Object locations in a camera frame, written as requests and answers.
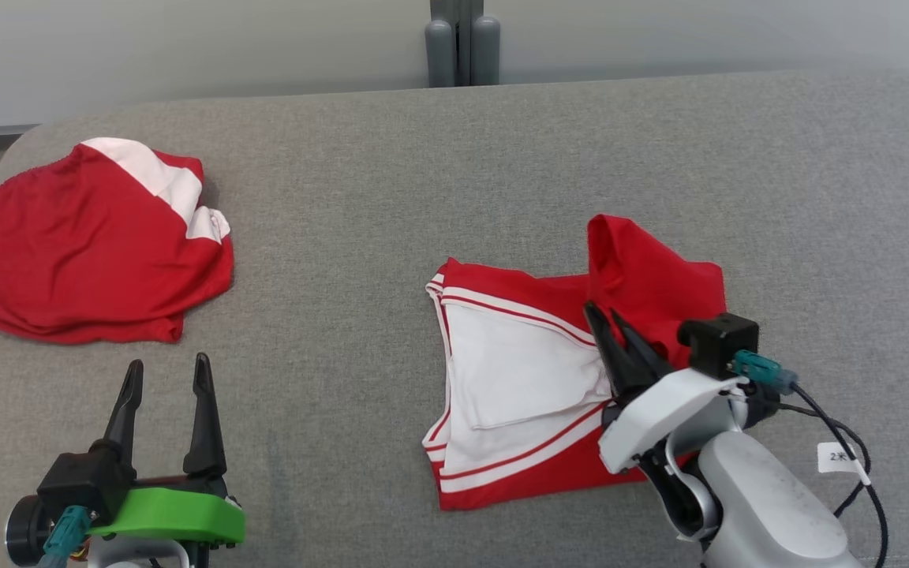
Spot grey partition post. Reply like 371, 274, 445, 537
429, 0, 484, 86

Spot white cable label tag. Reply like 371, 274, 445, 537
817, 442, 870, 484

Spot red basketball jersey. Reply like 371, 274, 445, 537
423, 214, 728, 511

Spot right teal-plug black cable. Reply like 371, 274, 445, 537
733, 351, 889, 568

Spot red basketball shorts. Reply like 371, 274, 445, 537
0, 137, 234, 345

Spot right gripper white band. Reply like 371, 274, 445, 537
583, 301, 747, 474

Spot grey rounded partition foot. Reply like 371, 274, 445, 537
470, 16, 501, 85
425, 19, 455, 88

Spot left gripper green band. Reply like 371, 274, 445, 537
5, 353, 246, 567

